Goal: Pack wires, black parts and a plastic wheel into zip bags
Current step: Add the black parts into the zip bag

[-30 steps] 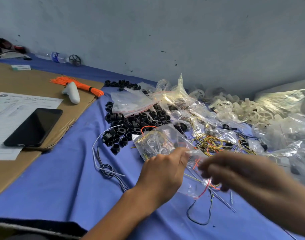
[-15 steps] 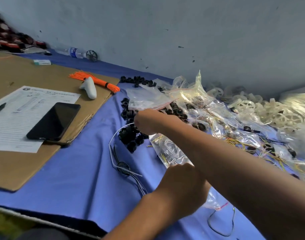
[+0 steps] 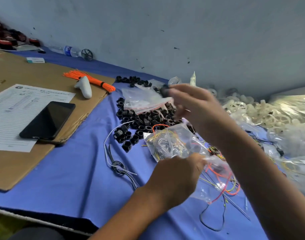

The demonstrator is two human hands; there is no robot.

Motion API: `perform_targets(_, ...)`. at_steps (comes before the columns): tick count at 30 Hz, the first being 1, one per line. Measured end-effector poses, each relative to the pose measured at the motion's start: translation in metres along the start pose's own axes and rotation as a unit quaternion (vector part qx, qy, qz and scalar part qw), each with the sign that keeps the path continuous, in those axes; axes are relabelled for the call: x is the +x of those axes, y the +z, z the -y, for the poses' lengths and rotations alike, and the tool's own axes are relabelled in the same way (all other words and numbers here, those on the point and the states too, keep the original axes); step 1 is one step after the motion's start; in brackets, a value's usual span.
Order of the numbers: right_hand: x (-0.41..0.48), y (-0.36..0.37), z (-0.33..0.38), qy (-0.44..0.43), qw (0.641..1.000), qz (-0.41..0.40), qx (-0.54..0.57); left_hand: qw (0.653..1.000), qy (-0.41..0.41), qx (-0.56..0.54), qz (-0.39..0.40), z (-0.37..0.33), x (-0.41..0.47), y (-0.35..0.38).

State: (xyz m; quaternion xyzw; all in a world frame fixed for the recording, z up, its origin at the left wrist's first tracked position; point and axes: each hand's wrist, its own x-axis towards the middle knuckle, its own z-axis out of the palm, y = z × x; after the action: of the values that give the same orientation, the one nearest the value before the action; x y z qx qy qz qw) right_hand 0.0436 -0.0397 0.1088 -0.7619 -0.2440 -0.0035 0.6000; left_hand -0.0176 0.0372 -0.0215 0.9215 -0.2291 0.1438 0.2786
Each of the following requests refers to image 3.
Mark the person's right hand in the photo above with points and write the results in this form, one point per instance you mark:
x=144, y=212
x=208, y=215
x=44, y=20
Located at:
x=202, y=110

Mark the person's left hand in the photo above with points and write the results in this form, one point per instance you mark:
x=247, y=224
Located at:
x=175, y=180

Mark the heap of plastic bags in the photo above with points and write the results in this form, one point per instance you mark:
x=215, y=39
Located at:
x=192, y=80

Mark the clear zip plastic bag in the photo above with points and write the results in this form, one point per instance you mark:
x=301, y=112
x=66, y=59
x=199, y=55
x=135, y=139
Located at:
x=172, y=142

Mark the pile of white plastic wheels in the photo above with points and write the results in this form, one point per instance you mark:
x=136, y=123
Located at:
x=262, y=112

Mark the pile of black plastic rings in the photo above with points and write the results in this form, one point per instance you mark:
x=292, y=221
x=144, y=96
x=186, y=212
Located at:
x=142, y=120

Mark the stack of plastic bags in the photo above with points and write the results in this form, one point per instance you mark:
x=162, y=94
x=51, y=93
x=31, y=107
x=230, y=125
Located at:
x=142, y=100

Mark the pile of large plastic bags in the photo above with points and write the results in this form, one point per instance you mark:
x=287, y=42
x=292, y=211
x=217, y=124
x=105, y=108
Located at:
x=297, y=142

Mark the person's left forearm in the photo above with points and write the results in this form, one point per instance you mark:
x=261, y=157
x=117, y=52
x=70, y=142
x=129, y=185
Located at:
x=127, y=217

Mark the person's right forearm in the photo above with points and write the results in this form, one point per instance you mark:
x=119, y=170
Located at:
x=267, y=182

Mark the blue cloth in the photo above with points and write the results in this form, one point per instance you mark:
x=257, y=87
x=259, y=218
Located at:
x=67, y=182

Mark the orange tie bundle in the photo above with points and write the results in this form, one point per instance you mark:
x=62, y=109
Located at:
x=90, y=81

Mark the white handheld device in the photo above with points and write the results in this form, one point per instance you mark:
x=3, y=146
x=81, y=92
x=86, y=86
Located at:
x=83, y=87

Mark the black round wheel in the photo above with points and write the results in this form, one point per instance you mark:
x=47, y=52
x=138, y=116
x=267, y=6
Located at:
x=87, y=55

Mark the black smartphone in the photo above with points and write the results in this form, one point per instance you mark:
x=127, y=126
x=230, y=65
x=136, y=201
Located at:
x=47, y=121

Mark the clear plastic water bottle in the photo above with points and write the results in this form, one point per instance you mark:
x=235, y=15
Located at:
x=65, y=51

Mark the brown cardboard sheet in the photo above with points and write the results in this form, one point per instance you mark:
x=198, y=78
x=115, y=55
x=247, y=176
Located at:
x=42, y=72

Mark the small white label card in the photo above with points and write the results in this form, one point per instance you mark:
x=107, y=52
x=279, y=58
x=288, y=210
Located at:
x=35, y=60

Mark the white paper sheet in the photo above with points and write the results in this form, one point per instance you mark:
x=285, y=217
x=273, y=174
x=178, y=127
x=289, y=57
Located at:
x=12, y=112

